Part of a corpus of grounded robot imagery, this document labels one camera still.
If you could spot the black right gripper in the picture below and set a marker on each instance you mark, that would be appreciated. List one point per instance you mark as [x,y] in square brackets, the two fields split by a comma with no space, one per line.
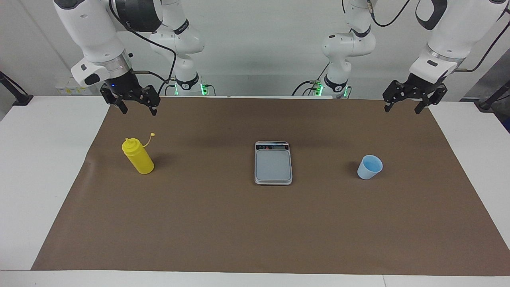
[121,85]

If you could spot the brown paper mat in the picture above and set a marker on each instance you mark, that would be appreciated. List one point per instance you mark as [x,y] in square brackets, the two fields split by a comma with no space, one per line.
[199,223]

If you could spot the light blue plastic cup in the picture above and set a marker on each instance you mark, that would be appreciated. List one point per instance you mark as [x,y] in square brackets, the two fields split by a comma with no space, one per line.
[368,169]

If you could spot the yellow squeeze bottle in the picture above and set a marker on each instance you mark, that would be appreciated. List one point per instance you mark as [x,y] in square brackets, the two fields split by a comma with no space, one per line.
[139,159]

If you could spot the silver digital kitchen scale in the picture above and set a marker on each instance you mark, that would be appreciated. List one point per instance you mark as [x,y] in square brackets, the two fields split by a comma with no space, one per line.
[273,165]

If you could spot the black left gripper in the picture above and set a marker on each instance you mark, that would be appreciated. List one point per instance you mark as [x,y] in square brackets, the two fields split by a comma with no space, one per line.
[420,85]

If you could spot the black clamp stand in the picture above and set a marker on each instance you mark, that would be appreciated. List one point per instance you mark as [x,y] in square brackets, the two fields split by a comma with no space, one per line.
[488,104]
[22,98]

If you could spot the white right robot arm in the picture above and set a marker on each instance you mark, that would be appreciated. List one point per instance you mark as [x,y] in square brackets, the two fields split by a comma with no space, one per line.
[91,32]

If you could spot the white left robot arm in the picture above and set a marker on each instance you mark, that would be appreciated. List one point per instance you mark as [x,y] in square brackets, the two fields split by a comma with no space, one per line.
[450,36]

